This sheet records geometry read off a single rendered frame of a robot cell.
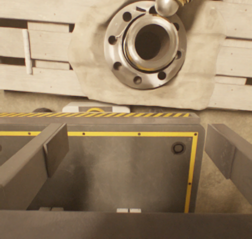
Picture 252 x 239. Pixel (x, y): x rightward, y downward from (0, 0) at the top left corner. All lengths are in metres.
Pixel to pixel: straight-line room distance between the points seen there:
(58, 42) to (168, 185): 0.60
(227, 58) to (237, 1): 0.18
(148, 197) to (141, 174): 0.09
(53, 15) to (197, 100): 0.57
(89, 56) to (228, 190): 0.96
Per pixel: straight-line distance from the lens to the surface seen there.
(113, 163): 0.57
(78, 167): 0.60
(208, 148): 0.17
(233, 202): 1.23
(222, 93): 0.75
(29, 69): 0.73
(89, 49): 0.62
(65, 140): 0.16
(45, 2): 0.73
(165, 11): 0.47
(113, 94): 0.63
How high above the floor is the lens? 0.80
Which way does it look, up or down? 73 degrees down
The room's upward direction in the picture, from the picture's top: 175 degrees counter-clockwise
